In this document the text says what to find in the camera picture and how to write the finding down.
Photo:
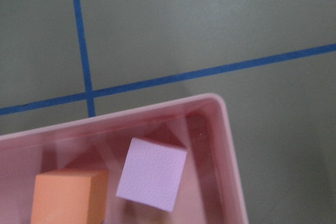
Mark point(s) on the pink foam block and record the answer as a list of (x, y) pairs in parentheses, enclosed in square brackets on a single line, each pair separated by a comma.
[(152, 173)]

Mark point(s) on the orange foam block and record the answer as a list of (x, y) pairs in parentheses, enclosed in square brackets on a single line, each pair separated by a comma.
[(70, 196)]

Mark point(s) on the pink plastic bin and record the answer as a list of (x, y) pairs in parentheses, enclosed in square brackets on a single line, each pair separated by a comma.
[(210, 190)]

